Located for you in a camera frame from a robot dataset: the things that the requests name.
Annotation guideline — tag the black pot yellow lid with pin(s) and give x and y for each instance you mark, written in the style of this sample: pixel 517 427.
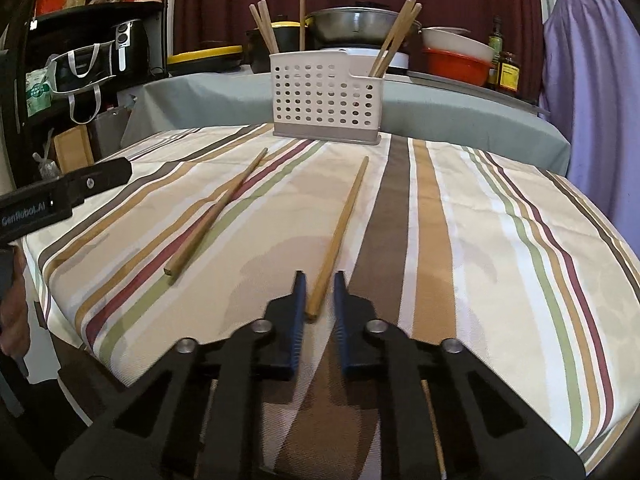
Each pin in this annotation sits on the black pot yellow lid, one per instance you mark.
pixel 257 54

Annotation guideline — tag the white induction cooker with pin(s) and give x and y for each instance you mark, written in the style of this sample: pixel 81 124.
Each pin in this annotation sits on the white induction cooker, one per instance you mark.
pixel 363 58

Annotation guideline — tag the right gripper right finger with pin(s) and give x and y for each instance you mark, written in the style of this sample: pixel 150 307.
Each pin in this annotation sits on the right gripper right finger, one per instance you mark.
pixel 376 351

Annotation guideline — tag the steel wok with lid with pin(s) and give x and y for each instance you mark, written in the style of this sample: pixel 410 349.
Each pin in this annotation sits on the steel wok with lid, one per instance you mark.
pixel 351 26

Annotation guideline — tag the black storage shelf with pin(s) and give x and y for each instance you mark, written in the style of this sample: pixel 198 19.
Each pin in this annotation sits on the black storage shelf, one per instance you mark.
pixel 62 65

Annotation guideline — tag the yellow lid black pan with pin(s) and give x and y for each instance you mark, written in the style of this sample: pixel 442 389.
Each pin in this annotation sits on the yellow lid black pan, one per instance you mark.
pixel 214 60

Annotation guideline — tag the brown sauce jar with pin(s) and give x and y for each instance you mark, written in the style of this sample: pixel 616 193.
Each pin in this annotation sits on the brown sauce jar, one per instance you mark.
pixel 508 73

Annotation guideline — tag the wooden chopstick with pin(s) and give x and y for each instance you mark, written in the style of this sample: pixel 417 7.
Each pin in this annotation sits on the wooden chopstick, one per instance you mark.
pixel 302 24
pixel 267 25
pixel 400 37
pixel 178 262
pixel 392 37
pixel 261 27
pixel 321 284

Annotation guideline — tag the red bowl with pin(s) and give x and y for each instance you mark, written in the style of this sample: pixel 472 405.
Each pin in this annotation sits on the red bowl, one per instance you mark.
pixel 456 66

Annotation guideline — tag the white bowl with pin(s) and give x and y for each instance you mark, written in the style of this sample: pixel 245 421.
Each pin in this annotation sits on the white bowl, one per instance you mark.
pixel 441 39

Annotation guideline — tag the striped tablecloth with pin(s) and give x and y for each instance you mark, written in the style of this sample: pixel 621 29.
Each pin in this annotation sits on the striped tablecloth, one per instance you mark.
pixel 445 241

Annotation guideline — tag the white perforated utensil basket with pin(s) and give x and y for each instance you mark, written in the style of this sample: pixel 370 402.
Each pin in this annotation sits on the white perforated utensil basket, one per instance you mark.
pixel 316 97

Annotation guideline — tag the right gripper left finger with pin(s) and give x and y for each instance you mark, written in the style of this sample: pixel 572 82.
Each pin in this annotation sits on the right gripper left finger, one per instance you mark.
pixel 264 350

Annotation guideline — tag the person left hand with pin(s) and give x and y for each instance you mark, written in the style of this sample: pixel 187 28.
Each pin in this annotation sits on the person left hand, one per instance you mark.
pixel 15 334

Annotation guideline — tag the green glass bottle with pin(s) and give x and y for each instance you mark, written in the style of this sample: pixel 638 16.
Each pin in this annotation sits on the green glass bottle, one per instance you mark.
pixel 496 43

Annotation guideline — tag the wooden board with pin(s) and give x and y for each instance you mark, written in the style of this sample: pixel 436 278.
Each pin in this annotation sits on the wooden board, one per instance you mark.
pixel 73 149

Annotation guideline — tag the purple cloth cover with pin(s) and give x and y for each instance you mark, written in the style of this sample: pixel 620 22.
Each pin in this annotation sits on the purple cloth cover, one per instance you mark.
pixel 590 86

